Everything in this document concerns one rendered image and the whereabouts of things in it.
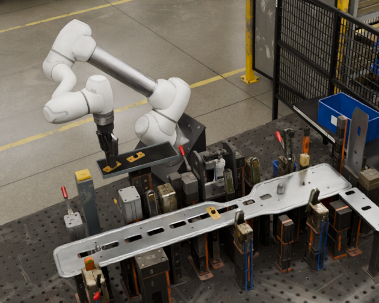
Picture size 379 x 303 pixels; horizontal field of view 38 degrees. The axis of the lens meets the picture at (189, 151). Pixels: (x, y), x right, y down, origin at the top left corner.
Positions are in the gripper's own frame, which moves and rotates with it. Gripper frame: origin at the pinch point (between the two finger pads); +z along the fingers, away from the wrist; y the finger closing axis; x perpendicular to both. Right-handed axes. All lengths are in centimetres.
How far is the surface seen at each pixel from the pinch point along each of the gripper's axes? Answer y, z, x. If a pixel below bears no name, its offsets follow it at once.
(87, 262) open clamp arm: 33, 11, -42
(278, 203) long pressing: 63, 20, 42
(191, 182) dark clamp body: 28.4, 12.6, 22.0
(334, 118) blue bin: 52, 9, 105
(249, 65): -139, 102, 282
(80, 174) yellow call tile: -6.9, 4.2, -12.7
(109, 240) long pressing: 21.2, 20.3, -22.7
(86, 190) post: -3.8, 11.5, -13.6
